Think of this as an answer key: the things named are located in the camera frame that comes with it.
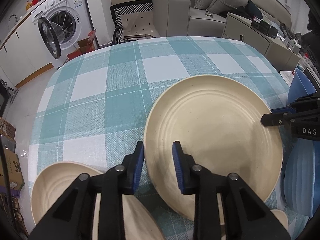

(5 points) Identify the large blue bowl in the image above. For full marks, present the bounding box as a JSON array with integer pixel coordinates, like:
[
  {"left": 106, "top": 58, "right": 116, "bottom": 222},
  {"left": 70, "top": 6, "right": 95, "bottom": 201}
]
[{"left": 287, "top": 68, "right": 317, "bottom": 104}]

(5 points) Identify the large cream plate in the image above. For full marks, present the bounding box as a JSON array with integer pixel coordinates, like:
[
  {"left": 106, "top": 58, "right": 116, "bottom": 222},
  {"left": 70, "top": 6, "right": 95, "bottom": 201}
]
[{"left": 144, "top": 75, "right": 283, "bottom": 220}]

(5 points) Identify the white kitchen cabinet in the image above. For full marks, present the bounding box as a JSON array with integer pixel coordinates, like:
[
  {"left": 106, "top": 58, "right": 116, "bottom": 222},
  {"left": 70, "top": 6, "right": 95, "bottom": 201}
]
[{"left": 1, "top": 13, "right": 54, "bottom": 88}]

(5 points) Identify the grey side cabinet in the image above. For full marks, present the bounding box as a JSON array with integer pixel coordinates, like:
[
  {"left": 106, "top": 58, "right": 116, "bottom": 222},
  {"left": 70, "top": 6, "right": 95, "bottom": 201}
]
[{"left": 222, "top": 13, "right": 300, "bottom": 71}]

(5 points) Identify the teal plaid tablecloth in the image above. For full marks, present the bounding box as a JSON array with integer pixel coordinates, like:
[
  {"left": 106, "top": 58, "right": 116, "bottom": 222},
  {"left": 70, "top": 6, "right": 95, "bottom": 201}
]
[{"left": 28, "top": 36, "right": 311, "bottom": 240}]

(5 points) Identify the black electronics box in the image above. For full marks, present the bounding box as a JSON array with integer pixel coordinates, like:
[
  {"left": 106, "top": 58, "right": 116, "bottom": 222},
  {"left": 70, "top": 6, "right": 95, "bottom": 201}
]
[{"left": 251, "top": 17, "right": 278, "bottom": 38}]

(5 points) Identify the small cream plate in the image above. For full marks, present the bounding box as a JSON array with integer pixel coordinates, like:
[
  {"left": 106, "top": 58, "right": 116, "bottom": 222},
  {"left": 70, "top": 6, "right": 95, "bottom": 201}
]
[{"left": 271, "top": 209, "right": 289, "bottom": 230}]

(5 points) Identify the brown cardboard box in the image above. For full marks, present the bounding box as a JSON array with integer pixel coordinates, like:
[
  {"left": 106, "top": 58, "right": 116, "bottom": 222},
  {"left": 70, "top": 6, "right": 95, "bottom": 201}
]
[{"left": 4, "top": 148, "right": 24, "bottom": 191}]

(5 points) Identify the grey sofa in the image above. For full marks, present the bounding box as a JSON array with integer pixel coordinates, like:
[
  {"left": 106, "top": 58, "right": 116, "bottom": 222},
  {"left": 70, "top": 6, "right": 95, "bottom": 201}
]
[{"left": 152, "top": 0, "right": 292, "bottom": 37}]

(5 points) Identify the red cardboard box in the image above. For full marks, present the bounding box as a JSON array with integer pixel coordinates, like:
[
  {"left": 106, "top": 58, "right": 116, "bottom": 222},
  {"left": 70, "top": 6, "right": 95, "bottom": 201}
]
[{"left": 67, "top": 29, "right": 96, "bottom": 60}]

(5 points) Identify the black white patterned chair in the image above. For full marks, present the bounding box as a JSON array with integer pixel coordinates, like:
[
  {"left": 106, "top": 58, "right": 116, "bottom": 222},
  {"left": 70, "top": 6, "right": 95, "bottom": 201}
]
[{"left": 110, "top": 0, "right": 160, "bottom": 45}]

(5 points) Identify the white washing machine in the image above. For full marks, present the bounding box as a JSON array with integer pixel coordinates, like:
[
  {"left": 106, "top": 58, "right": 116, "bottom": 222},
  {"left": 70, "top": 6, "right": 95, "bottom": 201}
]
[{"left": 31, "top": 0, "right": 93, "bottom": 62}]

